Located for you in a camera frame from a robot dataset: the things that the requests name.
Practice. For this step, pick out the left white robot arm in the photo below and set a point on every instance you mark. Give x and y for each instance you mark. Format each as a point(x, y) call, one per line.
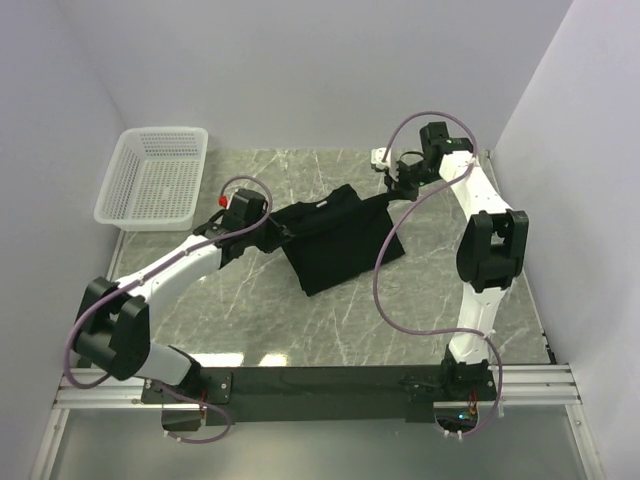
point(113, 326)

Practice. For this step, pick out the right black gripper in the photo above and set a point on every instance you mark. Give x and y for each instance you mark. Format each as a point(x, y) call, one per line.
point(394, 182)

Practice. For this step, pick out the white plastic basket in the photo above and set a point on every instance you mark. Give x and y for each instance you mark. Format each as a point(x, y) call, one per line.
point(153, 179)

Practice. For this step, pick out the black t shirt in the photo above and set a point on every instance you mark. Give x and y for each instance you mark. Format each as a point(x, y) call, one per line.
point(333, 240)

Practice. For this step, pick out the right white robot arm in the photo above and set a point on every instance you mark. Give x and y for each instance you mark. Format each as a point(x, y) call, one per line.
point(489, 257)

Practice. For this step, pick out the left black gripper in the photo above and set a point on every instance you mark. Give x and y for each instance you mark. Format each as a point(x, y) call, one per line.
point(278, 234)

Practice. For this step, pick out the aluminium rail frame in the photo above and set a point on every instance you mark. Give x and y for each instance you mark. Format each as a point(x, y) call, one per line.
point(525, 385)

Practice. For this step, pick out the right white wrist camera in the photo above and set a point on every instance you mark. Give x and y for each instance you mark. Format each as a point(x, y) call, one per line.
point(382, 157)

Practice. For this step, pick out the black base beam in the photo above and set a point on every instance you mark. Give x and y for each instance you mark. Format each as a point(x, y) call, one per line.
point(407, 392)

